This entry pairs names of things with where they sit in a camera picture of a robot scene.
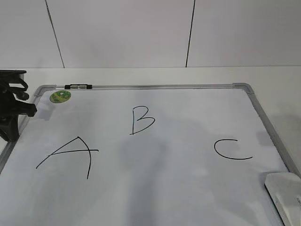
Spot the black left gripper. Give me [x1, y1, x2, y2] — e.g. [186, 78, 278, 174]
[0, 70, 37, 142]

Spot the white whiteboard eraser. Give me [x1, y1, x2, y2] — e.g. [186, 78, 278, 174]
[264, 172, 301, 226]

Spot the green round magnet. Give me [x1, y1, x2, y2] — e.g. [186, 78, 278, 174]
[49, 90, 71, 104]

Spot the black silver marker pen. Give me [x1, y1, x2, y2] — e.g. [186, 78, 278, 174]
[56, 84, 93, 90]

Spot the white whiteboard with grey frame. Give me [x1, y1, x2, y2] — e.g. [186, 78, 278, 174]
[0, 83, 301, 226]

